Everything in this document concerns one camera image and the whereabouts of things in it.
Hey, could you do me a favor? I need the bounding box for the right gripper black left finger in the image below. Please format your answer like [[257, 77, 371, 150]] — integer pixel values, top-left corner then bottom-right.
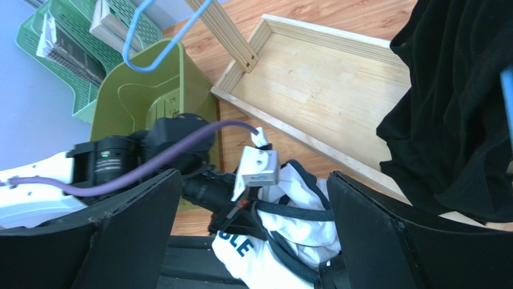
[[1, 170, 182, 288]]

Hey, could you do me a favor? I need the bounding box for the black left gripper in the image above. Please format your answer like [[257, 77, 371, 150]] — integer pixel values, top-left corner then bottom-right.
[[182, 170, 265, 237]]

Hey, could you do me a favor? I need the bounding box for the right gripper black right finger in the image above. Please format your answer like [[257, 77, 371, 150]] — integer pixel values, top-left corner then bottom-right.
[[327, 171, 512, 288]]

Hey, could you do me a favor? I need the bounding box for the white tank top navy trim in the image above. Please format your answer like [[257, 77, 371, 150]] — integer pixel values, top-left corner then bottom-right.
[[212, 160, 341, 288]]

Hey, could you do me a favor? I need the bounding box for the black garment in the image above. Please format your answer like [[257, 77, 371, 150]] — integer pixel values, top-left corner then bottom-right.
[[376, 1, 512, 223]]

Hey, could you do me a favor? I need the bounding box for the light blue wire hanger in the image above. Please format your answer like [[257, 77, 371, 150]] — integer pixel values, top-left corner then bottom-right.
[[500, 66, 513, 141], [121, 0, 217, 73]]

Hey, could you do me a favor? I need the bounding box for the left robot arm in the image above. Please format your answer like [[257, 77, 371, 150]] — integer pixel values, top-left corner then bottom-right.
[[1, 114, 244, 229]]

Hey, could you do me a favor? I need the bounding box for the olive green plastic basket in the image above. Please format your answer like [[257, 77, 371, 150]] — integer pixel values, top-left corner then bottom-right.
[[90, 43, 217, 157]]

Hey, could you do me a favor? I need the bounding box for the wooden clothes rack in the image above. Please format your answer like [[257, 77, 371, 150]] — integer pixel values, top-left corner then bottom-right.
[[184, 0, 513, 231]]

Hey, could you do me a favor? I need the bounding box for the mint green file organizer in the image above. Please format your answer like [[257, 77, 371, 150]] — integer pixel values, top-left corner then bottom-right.
[[15, 0, 163, 124]]

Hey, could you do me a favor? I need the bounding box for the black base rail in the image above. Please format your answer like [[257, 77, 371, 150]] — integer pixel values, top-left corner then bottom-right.
[[157, 235, 247, 289]]

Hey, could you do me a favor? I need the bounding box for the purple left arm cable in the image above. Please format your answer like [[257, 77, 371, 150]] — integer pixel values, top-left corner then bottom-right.
[[0, 119, 260, 197]]

